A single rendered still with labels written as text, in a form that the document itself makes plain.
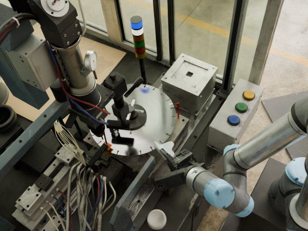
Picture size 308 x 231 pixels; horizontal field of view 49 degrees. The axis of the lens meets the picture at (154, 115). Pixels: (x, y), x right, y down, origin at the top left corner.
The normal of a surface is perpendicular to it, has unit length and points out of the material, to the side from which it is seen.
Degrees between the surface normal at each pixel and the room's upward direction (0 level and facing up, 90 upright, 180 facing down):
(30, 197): 0
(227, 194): 56
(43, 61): 90
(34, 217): 90
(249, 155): 72
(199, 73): 0
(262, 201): 0
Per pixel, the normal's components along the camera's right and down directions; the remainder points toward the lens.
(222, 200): 0.44, 0.22
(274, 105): -0.07, -0.57
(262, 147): -0.74, 0.35
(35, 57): 0.84, 0.41
